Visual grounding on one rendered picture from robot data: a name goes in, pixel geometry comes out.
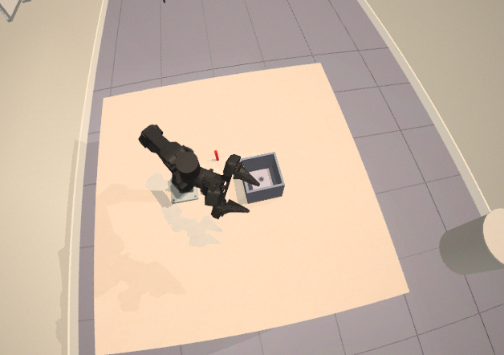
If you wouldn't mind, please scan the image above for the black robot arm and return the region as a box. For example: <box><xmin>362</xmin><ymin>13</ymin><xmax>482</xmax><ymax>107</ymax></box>
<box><xmin>138</xmin><ymin>124</ymin><xmax>222</xmax><ymax>207</ymax></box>

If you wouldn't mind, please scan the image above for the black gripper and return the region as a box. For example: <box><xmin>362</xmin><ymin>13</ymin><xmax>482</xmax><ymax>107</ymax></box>
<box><xmin>197</xmin><ymin>154</ymin><xmax>260</xmax><ymax>219</ymax></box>

